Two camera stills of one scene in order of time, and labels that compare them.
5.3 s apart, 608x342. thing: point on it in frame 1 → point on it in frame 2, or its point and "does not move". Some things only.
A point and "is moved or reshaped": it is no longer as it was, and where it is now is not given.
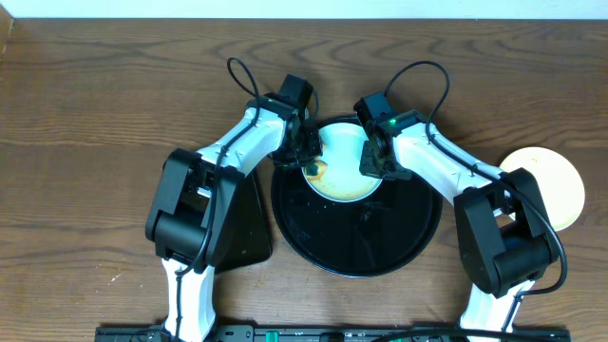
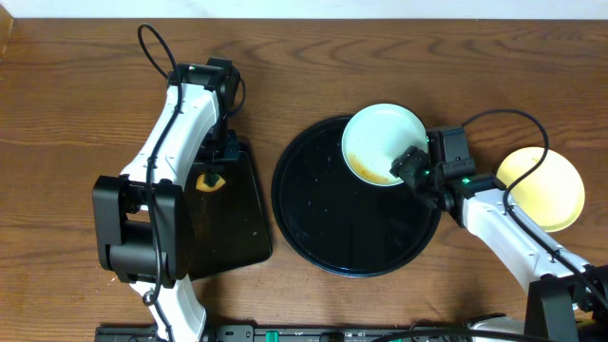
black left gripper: [300, 155] → [220, 155]
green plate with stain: [342, 180] is moved or reshaped
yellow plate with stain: [561, 186] does not move
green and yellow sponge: [315, 171] is moved or reshaped
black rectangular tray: [248, 237] does not move
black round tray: [379, 233] does not move
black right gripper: [375, 166] → [407, 164]
